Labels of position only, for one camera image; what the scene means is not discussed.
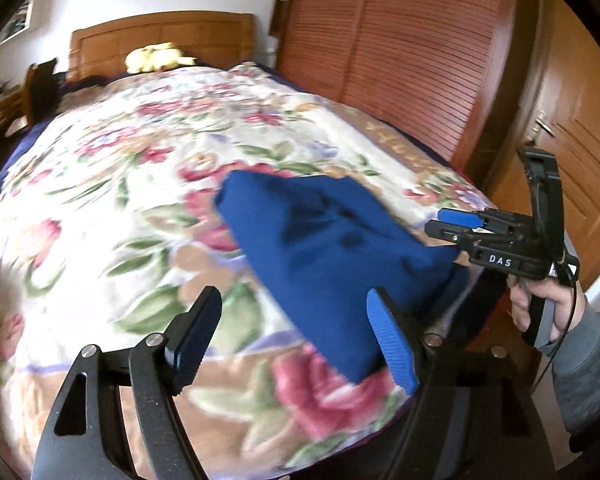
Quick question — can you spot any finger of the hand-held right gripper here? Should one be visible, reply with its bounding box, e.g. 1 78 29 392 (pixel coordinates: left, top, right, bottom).
437 208 485 226
425 219 476 251

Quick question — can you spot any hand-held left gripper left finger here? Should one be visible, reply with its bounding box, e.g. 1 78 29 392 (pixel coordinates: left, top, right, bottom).
30 285 224 480

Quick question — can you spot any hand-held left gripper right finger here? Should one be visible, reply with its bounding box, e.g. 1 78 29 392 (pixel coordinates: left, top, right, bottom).
366 287 556 480

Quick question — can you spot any blue suit jacket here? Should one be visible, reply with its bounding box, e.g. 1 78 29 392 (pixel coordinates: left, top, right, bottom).
215 170 471 383

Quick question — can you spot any person's right forearm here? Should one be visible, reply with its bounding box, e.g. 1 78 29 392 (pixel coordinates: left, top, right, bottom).
550 300 600 453

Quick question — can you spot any person's right hand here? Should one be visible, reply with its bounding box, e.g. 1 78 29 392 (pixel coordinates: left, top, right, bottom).
507 276 589 344

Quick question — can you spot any wooden door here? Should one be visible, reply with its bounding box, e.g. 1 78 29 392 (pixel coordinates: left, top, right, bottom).
485 0 600 291

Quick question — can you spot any wooden slatted wardrobe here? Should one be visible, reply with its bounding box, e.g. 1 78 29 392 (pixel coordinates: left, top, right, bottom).
275 0 521 186

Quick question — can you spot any floral blanket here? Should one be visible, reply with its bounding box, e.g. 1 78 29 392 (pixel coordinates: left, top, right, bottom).
0 62 486 480

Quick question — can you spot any wooden corner shelf unit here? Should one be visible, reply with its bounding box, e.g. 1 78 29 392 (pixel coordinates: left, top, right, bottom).
270 0 301 61

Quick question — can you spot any yellow plush toy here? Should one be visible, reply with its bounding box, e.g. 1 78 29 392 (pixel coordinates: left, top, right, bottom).
125 42 196 73

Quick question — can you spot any wooden chair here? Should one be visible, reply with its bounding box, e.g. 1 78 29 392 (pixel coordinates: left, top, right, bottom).
24 58 61 128

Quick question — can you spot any wooden desk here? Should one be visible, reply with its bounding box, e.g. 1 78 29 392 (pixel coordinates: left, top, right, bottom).
0 87 28 148

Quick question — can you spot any wooden bed headboard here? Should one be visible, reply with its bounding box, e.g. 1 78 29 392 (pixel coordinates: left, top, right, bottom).
70 11 256 82

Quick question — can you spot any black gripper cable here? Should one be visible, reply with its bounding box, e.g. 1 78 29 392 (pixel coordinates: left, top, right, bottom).
530 260 581 396

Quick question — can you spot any metal door handle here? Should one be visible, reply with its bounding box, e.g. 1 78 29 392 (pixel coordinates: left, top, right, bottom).
530 119 557 147

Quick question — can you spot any white wall shelf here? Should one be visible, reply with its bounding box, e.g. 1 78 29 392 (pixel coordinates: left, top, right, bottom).
0 0 36 41

